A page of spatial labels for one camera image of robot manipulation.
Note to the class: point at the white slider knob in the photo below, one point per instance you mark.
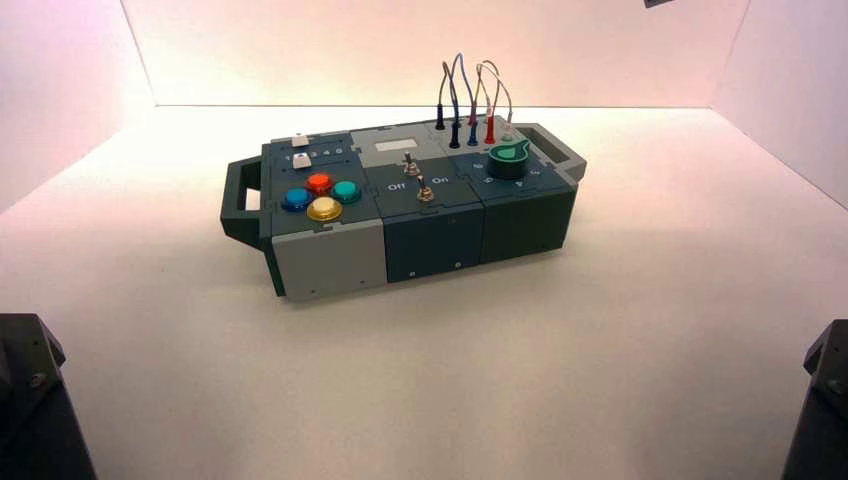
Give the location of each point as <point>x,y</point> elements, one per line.
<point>301,161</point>
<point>300,140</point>

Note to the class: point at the dark teal grey control box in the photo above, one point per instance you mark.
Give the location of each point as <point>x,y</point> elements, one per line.
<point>430,238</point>

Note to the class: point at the green round push button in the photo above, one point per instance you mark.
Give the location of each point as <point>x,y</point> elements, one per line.
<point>346,191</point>

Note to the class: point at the small grey display screen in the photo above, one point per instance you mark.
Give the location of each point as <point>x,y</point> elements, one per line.
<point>396,145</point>

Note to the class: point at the yellow round push button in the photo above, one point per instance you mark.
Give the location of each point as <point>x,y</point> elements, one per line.
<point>324,209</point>

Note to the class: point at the green rotary knob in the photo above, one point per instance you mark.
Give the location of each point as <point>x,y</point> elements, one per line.
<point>511,161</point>

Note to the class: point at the red round push button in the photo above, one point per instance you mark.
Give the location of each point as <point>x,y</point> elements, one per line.
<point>319,183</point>

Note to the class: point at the blue round push button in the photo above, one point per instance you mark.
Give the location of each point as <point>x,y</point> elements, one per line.
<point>297,198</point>

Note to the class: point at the metal toggle switch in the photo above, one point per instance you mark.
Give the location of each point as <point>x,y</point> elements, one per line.
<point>411,164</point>
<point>424,191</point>

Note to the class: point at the dark object at wall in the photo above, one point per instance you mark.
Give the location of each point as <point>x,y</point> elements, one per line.
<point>658,2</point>

